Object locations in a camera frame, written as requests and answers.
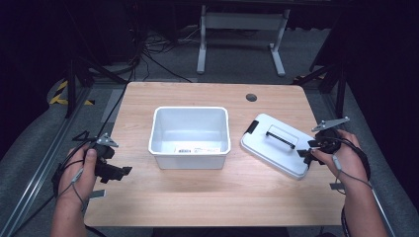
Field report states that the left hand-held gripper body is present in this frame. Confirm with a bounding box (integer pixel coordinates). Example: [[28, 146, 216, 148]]
[[88, 132, 120, 180]]

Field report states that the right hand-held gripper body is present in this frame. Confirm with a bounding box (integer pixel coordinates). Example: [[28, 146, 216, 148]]
[[310, 116, 351, 156]]

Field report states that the white lid with black handle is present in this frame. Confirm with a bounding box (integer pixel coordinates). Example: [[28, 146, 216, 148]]
[[239, 113, 318, 181]]

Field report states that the white plastic storage box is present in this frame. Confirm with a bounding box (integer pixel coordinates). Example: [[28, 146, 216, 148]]
[[147, 106, 232, 171]]

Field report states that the person's left hand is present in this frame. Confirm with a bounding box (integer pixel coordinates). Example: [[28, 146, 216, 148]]
[[57, 146, 99, 202]]

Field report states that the person's right hand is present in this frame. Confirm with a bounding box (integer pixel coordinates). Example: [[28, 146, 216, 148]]
[[310, 128, 370, 193]]

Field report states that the black tripod stand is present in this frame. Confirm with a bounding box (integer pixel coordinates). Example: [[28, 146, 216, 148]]
[[292, 60, 350, 119], [63, 53, 130, 119]]

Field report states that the yellow black hazard tape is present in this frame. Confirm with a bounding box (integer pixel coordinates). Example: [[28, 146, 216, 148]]
[[48, 80, 96, 107]]

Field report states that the right hand-held gripper cable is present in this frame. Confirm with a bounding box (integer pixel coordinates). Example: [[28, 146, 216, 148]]
[[325, 135, 374, 237]]

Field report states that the hand-held gripper cable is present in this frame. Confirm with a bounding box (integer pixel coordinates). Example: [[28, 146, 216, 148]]
[[325, 135, 374, 237], [50, 130, 108, 211]]

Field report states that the left hand-held gripper cable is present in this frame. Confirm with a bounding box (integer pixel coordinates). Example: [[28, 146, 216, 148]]
[[50, 130, 108, 211]]

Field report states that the aluminium floor rail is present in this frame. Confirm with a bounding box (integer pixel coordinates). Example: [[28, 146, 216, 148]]
[[324, 90, 398, 237], [0, 86, 95, 237]]

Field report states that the bundle of black floor cables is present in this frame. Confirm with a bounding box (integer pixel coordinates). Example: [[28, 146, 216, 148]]
[[129, 19, 203, 84]]

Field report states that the white metal table frame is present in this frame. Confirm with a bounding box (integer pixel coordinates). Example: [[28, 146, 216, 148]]
[[196, 4, 292, 78]]

